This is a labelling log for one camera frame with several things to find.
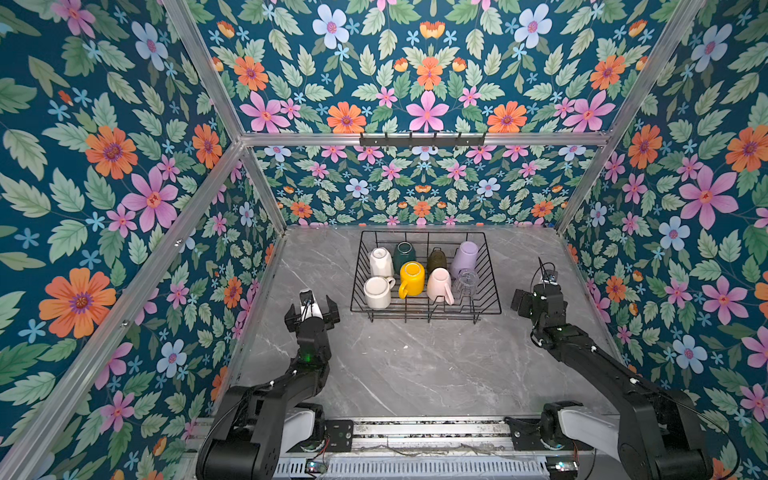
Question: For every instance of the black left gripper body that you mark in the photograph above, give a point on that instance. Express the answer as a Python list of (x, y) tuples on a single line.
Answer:
[(325, 323)]

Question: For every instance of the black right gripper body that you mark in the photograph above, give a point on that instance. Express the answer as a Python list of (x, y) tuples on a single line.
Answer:
[(526, 308)]

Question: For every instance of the white mug red inside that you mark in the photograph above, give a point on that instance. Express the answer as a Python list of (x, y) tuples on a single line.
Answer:
[(378, 292)]

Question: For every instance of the clear glass cup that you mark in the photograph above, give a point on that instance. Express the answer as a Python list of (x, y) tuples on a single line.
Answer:
[(467, 283)]

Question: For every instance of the lilac plastic cup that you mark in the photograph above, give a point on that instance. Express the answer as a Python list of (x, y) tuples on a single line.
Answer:
[(465, 258)]

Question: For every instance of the cream mug pink handle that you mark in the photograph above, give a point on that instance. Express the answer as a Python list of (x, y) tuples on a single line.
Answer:
[(439, 286)]

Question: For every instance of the yellow mug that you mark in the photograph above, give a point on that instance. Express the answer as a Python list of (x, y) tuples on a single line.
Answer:
[(412, 280)]

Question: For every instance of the amber textured glass cup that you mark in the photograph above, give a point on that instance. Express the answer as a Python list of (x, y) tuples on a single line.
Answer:
[(436, 259)]

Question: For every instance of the dark green mug white inside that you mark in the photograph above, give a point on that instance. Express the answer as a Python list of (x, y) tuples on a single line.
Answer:
[(403, 253)]

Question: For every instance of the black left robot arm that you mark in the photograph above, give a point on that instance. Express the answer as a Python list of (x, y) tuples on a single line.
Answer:
[(245, 439)]

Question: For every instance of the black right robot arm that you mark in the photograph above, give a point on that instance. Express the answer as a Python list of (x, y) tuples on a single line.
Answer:
[(656, 434)]

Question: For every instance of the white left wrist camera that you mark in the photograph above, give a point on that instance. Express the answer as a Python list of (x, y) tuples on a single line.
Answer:
[(309, 306)]

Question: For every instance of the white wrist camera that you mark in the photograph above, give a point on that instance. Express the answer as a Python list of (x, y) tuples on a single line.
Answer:
[(549, 276), (309, 306)]

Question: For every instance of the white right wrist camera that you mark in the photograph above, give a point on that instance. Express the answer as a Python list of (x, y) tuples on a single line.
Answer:
[(549, 276)]

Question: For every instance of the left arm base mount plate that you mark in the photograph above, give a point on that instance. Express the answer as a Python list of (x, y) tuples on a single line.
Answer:
[(338, 435)]

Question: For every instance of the black wire dish rack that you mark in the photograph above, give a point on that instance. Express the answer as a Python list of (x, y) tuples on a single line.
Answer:
[(477, 301)]

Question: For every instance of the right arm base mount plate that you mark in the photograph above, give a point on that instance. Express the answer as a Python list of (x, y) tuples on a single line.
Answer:
[(522, 433)]

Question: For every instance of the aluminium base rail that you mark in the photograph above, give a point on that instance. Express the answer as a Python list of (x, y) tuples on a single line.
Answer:
[(464, 447)]

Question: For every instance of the black hook rail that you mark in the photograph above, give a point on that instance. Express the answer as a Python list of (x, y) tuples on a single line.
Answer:
[(408, 140)]

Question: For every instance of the aluminium frame post right rear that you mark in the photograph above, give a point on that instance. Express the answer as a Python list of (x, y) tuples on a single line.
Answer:
[(682, 19)]

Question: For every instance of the aluminium frame post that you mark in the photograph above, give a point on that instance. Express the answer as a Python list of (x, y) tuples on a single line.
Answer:
[(682, 19), (180, 15)]

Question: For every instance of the aluminium frame post left rear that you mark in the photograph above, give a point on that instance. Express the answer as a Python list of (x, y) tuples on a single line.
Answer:
[(180, 15)]

